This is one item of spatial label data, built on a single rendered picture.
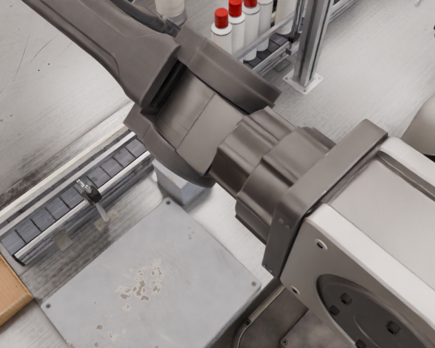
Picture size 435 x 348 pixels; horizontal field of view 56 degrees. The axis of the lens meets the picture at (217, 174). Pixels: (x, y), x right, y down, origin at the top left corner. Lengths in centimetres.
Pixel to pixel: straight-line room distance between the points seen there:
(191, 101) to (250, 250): 65
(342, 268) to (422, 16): 136
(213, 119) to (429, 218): 15
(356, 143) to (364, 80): 102
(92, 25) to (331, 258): 27
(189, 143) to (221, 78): 5
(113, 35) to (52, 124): 85
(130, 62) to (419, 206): 24
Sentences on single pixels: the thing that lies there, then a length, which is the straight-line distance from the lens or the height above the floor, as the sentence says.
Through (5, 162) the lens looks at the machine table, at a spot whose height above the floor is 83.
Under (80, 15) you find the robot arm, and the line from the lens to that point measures 40.
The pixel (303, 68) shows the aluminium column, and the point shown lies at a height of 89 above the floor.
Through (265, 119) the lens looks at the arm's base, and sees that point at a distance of 29.
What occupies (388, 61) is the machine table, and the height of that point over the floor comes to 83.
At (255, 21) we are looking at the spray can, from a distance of 111.
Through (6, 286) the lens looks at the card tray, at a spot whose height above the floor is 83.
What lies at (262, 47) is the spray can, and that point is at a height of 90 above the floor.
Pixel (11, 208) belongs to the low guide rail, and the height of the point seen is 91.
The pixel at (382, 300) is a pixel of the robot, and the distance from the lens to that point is 24.
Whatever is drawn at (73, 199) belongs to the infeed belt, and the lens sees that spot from 99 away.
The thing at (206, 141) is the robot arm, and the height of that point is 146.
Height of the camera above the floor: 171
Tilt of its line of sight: 59 degrees down
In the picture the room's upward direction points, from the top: 2 degrees counter-clockwise
